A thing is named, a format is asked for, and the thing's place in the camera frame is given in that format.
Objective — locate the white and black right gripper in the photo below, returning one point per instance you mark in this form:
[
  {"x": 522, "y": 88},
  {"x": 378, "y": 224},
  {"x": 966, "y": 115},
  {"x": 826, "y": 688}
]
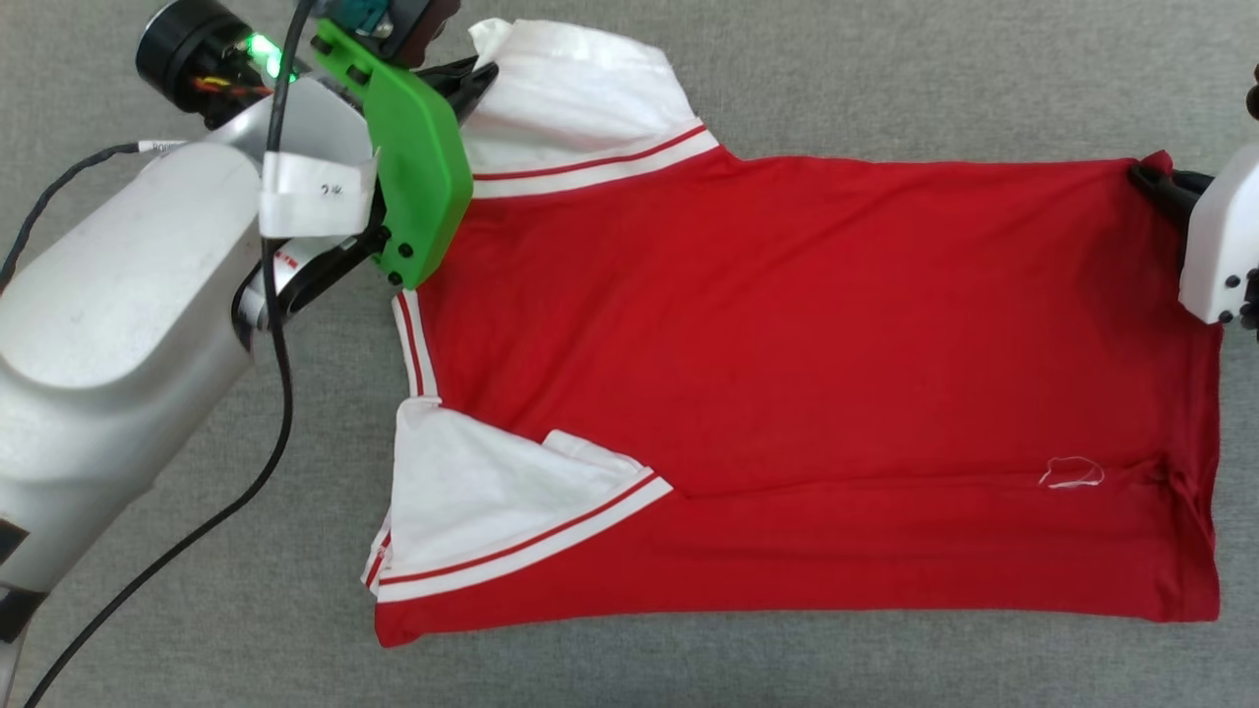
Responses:
[{"x": 1225, "y": 246}]

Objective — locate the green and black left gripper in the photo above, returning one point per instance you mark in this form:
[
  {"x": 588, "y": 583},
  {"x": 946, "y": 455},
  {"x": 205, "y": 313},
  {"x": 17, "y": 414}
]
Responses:
[{"x": 418, "y": 177}]

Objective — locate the red and white t-shirt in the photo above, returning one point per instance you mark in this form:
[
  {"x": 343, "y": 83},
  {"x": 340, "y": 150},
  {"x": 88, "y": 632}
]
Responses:
[{"x": 836, "y": 344}]

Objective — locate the white tape strip with writing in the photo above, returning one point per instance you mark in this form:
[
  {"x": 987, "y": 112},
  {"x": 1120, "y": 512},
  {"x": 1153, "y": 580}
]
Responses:
[{"x": 315, "y": 192}]

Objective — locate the loose white thread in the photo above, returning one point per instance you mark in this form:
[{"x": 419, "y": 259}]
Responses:
[{"x": 1072, "y": 474}]

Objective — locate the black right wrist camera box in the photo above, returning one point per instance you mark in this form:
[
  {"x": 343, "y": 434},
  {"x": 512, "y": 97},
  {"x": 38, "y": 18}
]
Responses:
[{"x": 1254, "y": 93}]

